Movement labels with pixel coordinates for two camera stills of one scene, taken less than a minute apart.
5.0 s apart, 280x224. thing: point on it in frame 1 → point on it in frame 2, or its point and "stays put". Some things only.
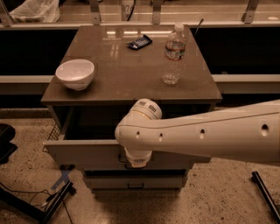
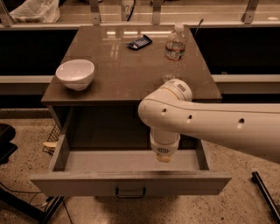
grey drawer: (87, 136) → (127, 173)
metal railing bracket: (157, 11) stays put
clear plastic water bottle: (175, 49) stays put
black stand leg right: (269, 199) stays put
